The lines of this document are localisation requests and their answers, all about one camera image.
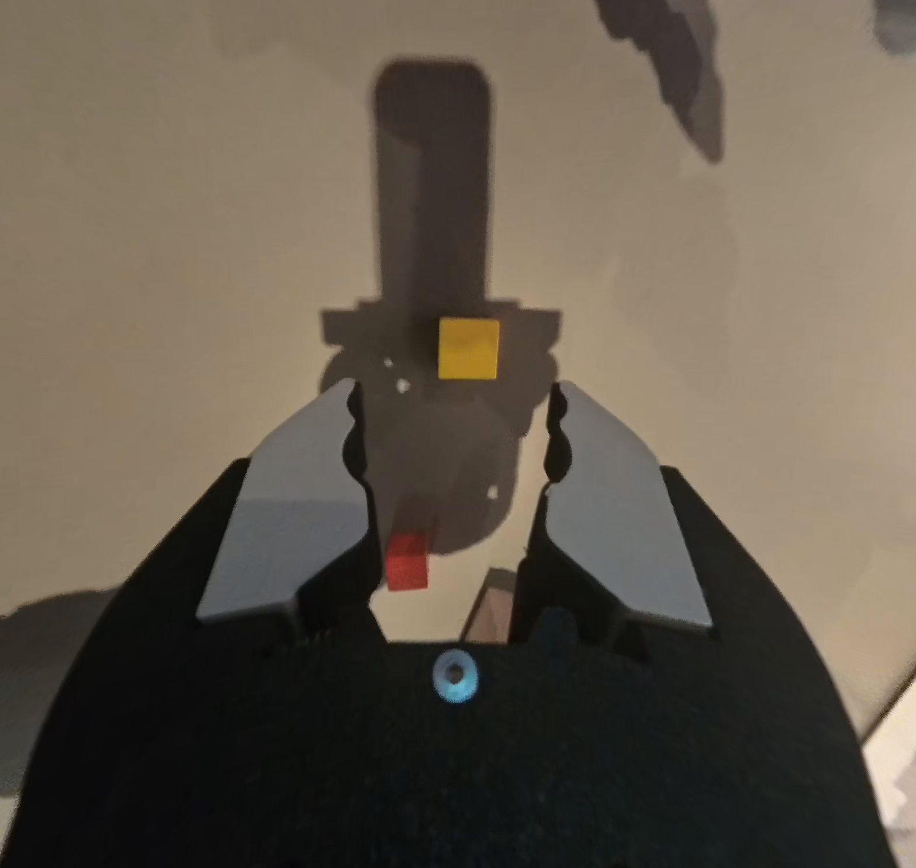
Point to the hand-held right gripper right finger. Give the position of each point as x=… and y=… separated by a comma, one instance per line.
x=615, y=524

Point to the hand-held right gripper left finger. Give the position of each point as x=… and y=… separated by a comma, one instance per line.
x=293, y=524

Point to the red wooden cube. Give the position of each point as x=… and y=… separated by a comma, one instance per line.
x=408, y=564

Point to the small wooden cube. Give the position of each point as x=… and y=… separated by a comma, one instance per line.
x=494, y=610

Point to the yellow wooden cube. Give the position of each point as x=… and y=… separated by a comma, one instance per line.
x=469, y=348

